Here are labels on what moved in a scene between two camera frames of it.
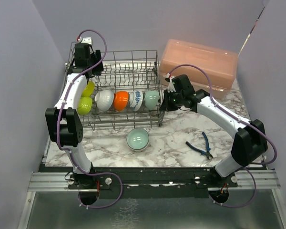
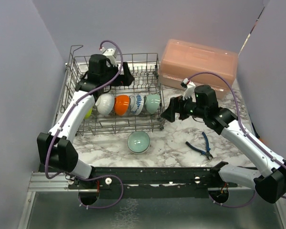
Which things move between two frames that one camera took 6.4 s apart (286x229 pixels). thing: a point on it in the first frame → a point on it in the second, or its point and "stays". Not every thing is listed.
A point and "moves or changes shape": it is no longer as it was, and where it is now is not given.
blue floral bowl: x=136 y=98 moves or changes shape
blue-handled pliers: x=207 y=153 stays
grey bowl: x=104 y=99 moves or changes shape
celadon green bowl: x=151 y=98 moves or changes shape
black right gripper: x=166 y=106 → x=176 y=105
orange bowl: x=120 y=99 moves or changes shape
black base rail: x=168 y=182 stays
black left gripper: x=96 y=57 → x=124 y=79
